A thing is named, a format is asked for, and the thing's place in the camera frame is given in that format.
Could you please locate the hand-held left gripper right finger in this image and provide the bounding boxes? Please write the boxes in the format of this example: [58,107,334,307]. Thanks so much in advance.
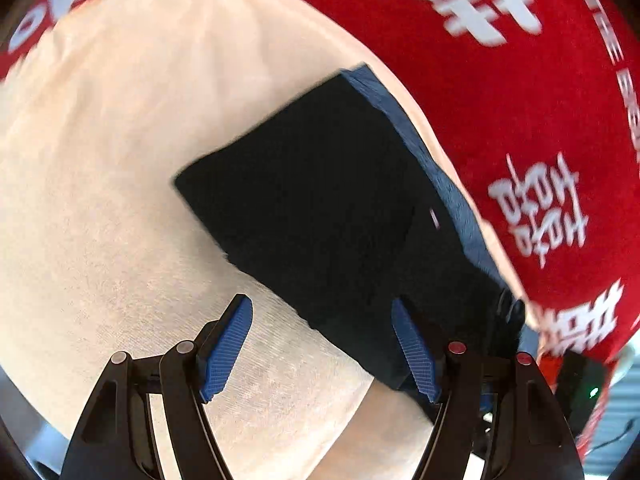
[390,297,586,480]

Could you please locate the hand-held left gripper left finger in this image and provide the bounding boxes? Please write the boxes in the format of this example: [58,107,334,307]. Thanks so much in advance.
[62,293,254,480]

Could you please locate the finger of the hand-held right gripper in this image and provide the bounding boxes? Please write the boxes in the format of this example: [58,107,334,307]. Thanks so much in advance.
[487,290,527,361]

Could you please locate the black pants blue patterned lining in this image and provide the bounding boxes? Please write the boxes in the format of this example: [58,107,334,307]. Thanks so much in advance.
[172,62,527,407]

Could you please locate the cream blanket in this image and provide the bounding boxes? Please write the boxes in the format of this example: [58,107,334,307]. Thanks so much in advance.
[0,0,542,480]

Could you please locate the red printed blanket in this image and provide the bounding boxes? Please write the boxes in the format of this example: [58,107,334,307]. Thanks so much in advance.
[0,0,640,463]

